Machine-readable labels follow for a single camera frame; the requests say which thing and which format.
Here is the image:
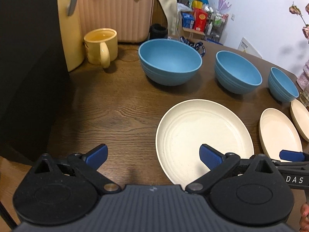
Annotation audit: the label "cream plate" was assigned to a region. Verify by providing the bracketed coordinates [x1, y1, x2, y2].
[290, 99, 309, 142]
[155, 99, 254, 189]
[259, 108, 303, 160]

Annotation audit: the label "blue bowl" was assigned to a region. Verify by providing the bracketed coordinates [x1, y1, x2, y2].
[268, 67, 299, 103]
[214, 50, 263, 95]
[138, 39, 203, 86]

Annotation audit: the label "person's right hand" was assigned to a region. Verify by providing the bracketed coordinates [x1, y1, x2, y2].
[299, 203, 309, 232]

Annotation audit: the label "clear drinking glass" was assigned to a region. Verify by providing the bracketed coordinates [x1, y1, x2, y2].
[299, 84, 309, 107]

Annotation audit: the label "pink textured vase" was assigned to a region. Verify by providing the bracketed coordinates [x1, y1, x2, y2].
[296, 61, 309, 91]

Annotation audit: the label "yellow ceramic mug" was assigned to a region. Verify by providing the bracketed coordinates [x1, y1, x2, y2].
[84, 28, 118, 69]

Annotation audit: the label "red gift box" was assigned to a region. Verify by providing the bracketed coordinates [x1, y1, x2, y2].
[193, 8, 208, 32]

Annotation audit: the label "dried pink flowers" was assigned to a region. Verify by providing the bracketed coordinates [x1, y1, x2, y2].
[289, 3, 308, 40]

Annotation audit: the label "black round pouch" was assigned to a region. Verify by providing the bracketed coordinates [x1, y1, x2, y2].
[149, 24, 168, 40]

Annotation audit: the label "blue carton box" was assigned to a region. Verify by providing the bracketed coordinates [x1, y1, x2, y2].
[181, 13, 194, 29]

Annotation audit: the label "white plastic bag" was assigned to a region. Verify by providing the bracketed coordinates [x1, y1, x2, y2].
[177, 3, 193, 13]

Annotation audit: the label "wooden chair with beige cloth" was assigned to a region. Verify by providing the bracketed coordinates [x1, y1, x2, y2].
[152, 0, 177, 35]

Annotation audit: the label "pink ribbed suitcase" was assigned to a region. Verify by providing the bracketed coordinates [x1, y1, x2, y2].
[76, 0, 154, 43]

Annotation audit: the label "yellow thermos jug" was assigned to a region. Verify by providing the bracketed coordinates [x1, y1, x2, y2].
[58, 0, 84, 72]

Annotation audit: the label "blue black lanyard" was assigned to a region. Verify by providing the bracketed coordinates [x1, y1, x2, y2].
[180, 36, 206, 58]

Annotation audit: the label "wire storage rack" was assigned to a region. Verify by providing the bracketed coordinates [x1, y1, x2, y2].
[203, 4, 228, 44]

